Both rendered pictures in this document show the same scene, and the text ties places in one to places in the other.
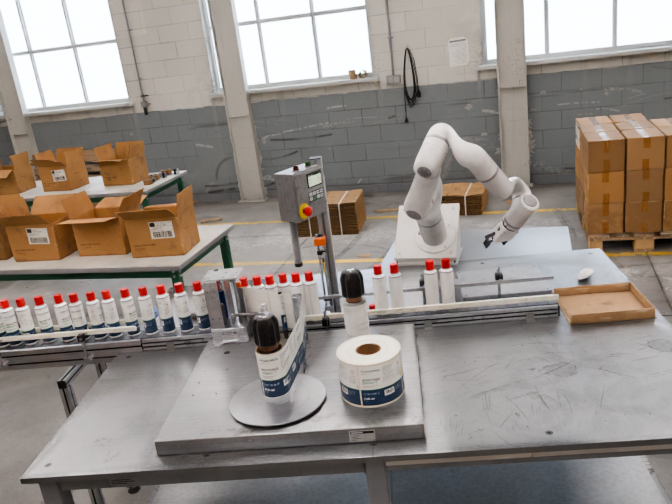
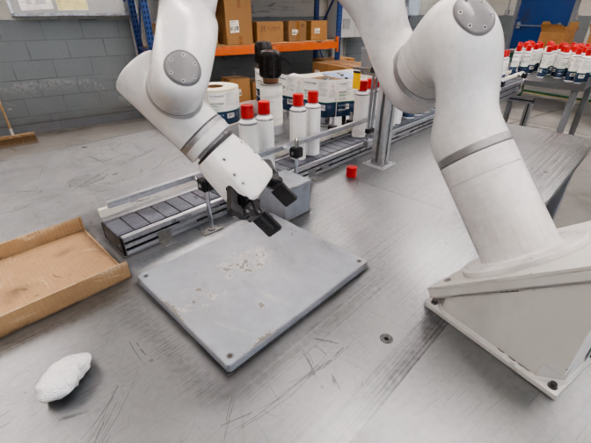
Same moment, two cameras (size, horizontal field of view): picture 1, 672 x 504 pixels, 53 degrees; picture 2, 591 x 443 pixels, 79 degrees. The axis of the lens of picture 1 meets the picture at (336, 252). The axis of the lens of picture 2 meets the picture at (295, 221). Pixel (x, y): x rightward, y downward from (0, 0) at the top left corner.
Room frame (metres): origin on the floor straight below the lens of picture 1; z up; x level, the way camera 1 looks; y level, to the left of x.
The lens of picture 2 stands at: (3.13, -1.10, 1.30)
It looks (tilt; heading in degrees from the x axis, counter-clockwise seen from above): 31 degrees down; 128
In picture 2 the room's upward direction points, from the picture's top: straight up
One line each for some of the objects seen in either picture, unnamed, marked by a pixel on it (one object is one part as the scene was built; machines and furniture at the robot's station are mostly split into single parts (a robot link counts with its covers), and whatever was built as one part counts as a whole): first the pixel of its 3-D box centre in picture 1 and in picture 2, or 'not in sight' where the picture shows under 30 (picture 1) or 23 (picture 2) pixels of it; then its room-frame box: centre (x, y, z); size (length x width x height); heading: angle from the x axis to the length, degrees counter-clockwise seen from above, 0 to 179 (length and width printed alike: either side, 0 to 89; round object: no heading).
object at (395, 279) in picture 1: (396, 288); (297, 127); (2.44, -0.21, 0.98); 0.05 x 0.05 x 0.20
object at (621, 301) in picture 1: (601, 302); (25, 274); (2.36, -0.99, 0.85); 0.30 x 0.26 x 0.04; 84
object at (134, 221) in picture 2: (344, 321); (339, 148); (2.47, 0.00, 0.86); 1.65 x 0.08 x 0.04; 84
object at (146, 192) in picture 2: (414, 289); (291, 144); (2.48, -0.29, 0.95); 1.07 x 0.01 x 0.01; 84
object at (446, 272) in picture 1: (447, 283); (249, 142); (2.43, -0.41, 0.98); 0.05 x 0.05 x 0.20
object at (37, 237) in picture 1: (41, 227); not in sight; (4.29, 1.87, 0.97); 0.45 x 0.38 x 0.37; 165
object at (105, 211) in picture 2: (416, 308); (274, 154); (2.40, -0.28, 0.90); 1.07 x 0.01 x 0.02; 84
